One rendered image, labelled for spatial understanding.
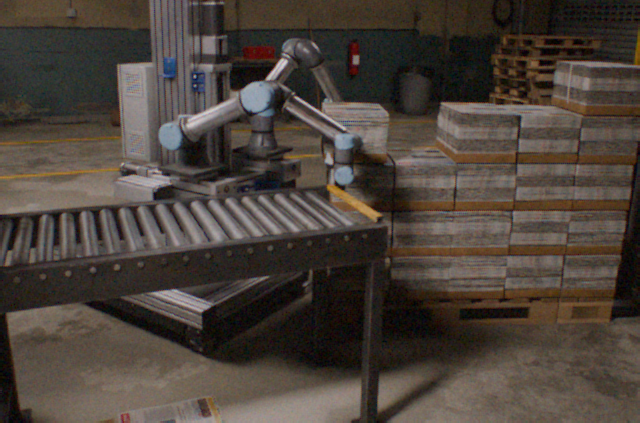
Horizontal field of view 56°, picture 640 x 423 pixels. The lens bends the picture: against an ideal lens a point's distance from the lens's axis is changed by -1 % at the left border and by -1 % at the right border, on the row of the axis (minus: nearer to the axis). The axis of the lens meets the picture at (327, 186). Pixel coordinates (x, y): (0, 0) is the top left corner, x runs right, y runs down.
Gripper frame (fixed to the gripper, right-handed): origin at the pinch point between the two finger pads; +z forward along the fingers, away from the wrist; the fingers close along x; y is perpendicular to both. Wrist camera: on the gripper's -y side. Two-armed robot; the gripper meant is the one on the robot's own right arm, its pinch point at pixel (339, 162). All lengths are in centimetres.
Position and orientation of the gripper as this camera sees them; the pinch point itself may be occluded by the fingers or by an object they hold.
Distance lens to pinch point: 271.1
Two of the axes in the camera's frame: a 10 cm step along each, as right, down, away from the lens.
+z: -0.5, -2.7, 9.6
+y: 0.2, -9.6, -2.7
